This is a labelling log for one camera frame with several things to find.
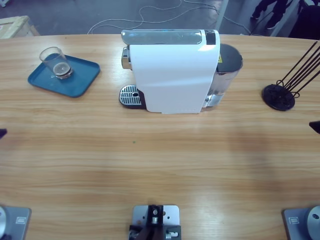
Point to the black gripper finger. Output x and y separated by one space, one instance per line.
2 133
317 127

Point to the clear drinking glass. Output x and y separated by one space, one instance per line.
61 68

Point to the silver coffee machine lever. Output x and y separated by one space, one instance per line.
160 37

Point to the white capsule coffee machine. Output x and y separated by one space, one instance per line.
170 75

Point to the black capsule holder with rods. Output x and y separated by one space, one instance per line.
275 100

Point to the blue plastic tray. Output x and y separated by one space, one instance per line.
80 75

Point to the black office chair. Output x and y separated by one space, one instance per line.
307 25

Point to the light wooden crate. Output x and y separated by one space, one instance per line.
15 26

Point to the clear water tank black lid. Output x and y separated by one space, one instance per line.
230 57

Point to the white metal table leg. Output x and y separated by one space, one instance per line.
222 15
285 18

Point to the person in dark clothes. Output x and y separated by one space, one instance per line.
277 10

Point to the black drip tray silver grille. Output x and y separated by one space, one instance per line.
128 96

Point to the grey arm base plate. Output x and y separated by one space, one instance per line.
300 222
15 222

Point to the grey mount plate black post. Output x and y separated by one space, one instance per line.
140 215

